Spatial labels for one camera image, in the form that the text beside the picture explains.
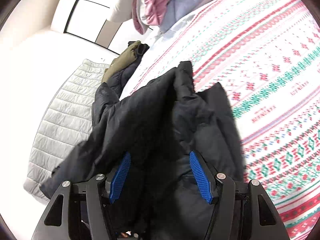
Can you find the white wardrobe with dark trim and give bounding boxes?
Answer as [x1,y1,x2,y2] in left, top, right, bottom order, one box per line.
[51,0,157,54]

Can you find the red green patterned blanket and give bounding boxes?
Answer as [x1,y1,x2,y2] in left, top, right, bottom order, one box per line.
[122,0,319,239]

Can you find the grey quilted headboard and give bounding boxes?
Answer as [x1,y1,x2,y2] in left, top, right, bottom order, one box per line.
[23,60,109,204]

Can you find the olive and navy folded jacket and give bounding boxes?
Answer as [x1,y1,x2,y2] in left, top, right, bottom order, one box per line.
[92,41,149,127]

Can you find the black puffer jacket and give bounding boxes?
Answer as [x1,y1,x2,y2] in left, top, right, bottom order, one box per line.
[41,61,244,239]

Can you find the pink folded bedding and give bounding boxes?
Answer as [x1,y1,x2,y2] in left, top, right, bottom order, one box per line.
[132,0,170,35]

